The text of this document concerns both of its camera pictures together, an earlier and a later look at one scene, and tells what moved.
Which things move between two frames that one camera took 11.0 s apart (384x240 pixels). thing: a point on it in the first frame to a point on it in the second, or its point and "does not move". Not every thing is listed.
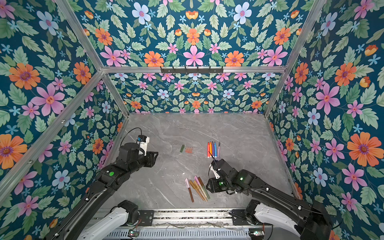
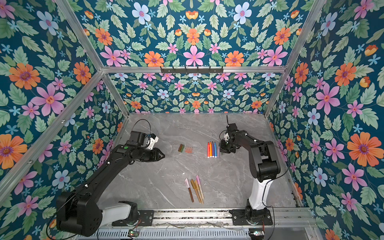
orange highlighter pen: (210, 150) does not move
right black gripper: (213, 188) to (223, 148)
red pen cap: (188, 149) does not move
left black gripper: (151, 157) to (156, 155)
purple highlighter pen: (213, 149) does not move
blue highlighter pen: (215, 150) does not move
